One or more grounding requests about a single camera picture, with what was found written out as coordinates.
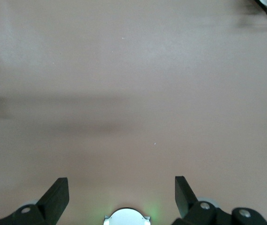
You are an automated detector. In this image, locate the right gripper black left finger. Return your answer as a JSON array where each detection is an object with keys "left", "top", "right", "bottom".
[{"left": 0, "top": 177, "right": 69, "bottom": 225}]

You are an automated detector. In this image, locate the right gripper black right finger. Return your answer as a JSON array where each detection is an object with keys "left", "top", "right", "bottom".
[{"left": 172, "top": 175, "right": 219, "bottom": 225}]

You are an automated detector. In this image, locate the brown table cover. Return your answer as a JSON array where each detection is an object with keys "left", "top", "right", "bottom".
[{"left": 0, "top": 0, "right": 267, "bottom": 225}]

